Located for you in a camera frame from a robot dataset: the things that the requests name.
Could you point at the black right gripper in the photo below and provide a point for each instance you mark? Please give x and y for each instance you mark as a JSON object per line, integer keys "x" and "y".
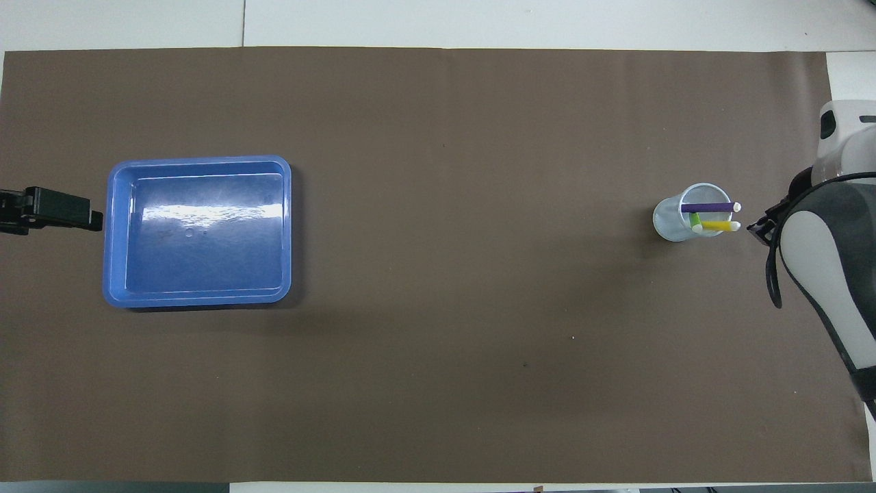
{"x": 801, "y": 186}

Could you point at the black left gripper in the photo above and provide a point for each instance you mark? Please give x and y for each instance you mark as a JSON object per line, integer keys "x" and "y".
{"x": 12, "y": 212}

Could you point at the yellow marker pen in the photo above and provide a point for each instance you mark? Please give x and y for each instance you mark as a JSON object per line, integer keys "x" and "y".
{"x": 718, "y": 225}

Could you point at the purple marker pen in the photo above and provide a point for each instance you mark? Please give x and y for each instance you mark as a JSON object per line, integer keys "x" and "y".
{"x": 708, "y": 207}

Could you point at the green marker pen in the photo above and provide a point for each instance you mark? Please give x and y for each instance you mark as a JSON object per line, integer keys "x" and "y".
{"x": 694, "y": 222}

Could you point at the translucent plastic cup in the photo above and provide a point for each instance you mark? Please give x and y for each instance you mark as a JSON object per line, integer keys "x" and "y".
{"x": 669, "y": 222}

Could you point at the blue plastic tray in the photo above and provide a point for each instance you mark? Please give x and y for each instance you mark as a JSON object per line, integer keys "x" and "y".
{"x": 205, "y": 260}

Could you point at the brown table mat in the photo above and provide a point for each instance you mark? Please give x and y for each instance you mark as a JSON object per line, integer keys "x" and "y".
{"x": 438, "y": 342}

